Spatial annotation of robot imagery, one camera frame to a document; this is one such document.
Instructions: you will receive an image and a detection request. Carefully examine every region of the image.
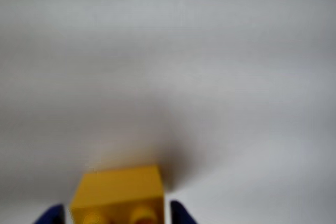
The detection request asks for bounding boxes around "yellow 2x2 block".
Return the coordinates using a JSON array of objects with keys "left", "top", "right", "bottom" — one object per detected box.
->
[{"left": 69, "top": 165, "right": 166, "bottom": 224}]

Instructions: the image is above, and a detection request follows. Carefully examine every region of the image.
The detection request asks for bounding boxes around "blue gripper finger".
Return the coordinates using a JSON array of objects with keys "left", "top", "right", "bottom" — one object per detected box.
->
[
  {"left": 170, "top": 199, "right": 197, "bottom": 224},
  {"left": 33, "top": 204, "right": 65, "bottom": 224}
]

